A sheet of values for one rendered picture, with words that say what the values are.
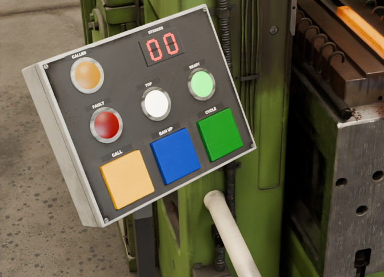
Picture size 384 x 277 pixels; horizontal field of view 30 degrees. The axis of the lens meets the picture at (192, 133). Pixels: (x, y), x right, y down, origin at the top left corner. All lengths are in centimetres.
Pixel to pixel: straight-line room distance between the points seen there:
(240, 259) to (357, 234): 30
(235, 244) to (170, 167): 43
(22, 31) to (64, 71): 306
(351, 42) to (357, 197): 34
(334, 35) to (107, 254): 124
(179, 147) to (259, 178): 57
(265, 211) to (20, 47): 245
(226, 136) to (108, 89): 24
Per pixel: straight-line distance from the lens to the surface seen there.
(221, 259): 184
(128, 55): 119
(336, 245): 169
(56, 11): 440
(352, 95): 154
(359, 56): 159
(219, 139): 126
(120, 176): 116
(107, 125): 116
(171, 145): 121
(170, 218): 212
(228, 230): 163
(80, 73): 115
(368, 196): 164
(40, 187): 289
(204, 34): 128
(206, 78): 126
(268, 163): 174
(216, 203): 170
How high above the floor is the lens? 170
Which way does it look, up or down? 33 degrees down
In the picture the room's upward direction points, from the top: 2 degrees counter-clockwise
